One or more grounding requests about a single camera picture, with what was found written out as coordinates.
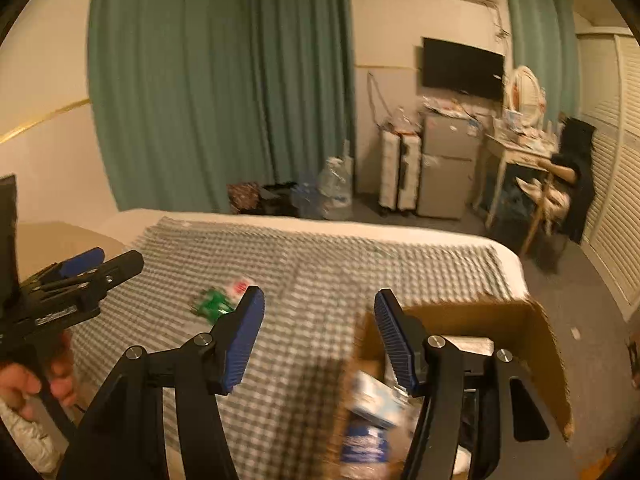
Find white bed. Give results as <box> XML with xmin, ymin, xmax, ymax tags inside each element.
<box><xmin>95</xmin><ymin>207</ymin><xmax>529</xmax><ymax>306</ymax></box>

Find black wall television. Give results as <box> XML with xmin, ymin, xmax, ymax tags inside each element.
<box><xmin>421</xmin><ymin>36</ymin><xmax>505</xmax><ymax>102</ymax></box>

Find grey small fridge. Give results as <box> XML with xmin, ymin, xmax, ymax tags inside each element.
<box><xmin>417</xmin><ymin>107</ymin><xmax>484</xmax><ymax>221</ymax></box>

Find pale patterned cloth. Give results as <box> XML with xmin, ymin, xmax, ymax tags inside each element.
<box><xmin>0</xmin><ymin>400</ymin><xmax>57</xmax><ymax>473</ymax></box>

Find large water bottle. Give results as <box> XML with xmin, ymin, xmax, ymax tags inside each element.
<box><xmin>319</xmin><ymin>155</ymin><xmax>357</xmax><ymax>221</ymax></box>

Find person's left hand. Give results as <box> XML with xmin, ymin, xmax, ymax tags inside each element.
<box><xmin>0</xmin><ymin>332</ymin><xmax>77</xmax><ymax>422</ymax></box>

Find louvered wardrobe doors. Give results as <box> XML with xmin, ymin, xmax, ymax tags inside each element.
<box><xmin>575</xmin><ymin>30</ymin><xmax>640</xmax><ymax>312</ymax></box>

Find black clothes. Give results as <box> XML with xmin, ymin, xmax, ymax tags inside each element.
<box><xmin>551</xmin><ymin>116</ymin><xmax>599</xmax><ymax>247</ymax></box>

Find pack of blue bottles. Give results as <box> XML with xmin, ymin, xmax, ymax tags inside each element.
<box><xmin>290</xmin><ymin>180</ymin><xmax>327</xmax><ymax>217</ymax></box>

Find blue white packet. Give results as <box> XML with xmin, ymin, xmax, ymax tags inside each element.
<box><xmin>340</xmin><ymin>420</ymin><xmax>396</xmax><ymax>467</ymax></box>
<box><xmin>347</xmin><ymin>370</ymin><xmax>417</xmax><ymax>430</ymax></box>

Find narrow teal curtain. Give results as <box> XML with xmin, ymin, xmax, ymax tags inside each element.
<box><xmin>502</xmin><ymin>0</ymin><xmax>582</xmax><ymax>127</ymax></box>

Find black bag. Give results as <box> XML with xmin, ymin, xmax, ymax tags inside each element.
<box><xmin>257</xmin><ymin>185</ymin><xmax>297</xmax><ymax>214</ymax></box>

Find wall cable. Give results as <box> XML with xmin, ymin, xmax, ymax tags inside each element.
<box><xmin>366</xmin><ymin>71</ymin><xmax>397</xmax><ymax>127</ymax></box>

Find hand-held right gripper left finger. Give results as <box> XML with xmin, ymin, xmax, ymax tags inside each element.
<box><xmin>57</xmin><ymin>285</ymin><xmax>266</xmax><ymax>480</ymax></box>

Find cardboard box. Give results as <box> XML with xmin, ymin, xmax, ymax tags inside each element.
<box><xmin>330</xmin><ymin>297</ymin><xmax>574</xmax><ymax>480</ymax></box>

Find green snack packet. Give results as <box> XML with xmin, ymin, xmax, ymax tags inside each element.
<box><xmin>190</xmin><ymin>277</ymin><xmax>257</xmax><ymax>324</ymax></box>

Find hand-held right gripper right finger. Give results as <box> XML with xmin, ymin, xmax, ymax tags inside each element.
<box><xmin>373</xmin><ymin>288</ymin><xmax>551</xmax><ymax>480</ymax></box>

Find white vanity desk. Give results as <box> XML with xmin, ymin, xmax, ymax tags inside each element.
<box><xmin>472</xmin><ymin>125</ymin><xmax>562</xmax><ymax>232</ymax></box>

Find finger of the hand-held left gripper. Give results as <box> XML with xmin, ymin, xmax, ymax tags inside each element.
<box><xmin>70</xmin><ymin>251</ymin><xmax>146</xmax><ymax>312</ymax></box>
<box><xmin>27</xmin><ymin>246</ymin><xmax>106</xmax><ymax>287</ymax></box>

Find oval vanity mirror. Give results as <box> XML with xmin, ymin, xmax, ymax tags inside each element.
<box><xmin>502</xmin><ymin>65</ymin><xmax>546</xmax><ymax>129</ymax></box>

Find wooden chair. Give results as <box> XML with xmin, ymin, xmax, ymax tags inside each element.
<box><xmin>519</xmin><ymin>156</ymin><xmax>572</xmax><ymax>257</ymax></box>

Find white suitcase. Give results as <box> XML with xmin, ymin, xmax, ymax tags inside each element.
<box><xmin>397</xmin><ymin>132</ymin><xmax>425</xmax><ymax>217</ymax></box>
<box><xmin>378</xmin><ymin>127</ymin><xmax>404</xmax><ymax>219</ymax></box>

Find wide teal curtain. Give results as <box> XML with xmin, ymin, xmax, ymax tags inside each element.
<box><xmin>87</xmin><ymin>0</ymin><xmax>357</xmax><ymax>217</ymax></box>

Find patterned dark bag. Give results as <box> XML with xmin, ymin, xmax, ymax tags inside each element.
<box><xmin>227</xmin><ymin>181</ymin><xmax>262</xmax><ymax>214</ymax></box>

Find checkered blanket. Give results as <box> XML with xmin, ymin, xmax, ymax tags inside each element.
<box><xmin>65</xmin><ymin>217</ymin><xmax>517</xmax><ymax>480</ymax></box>

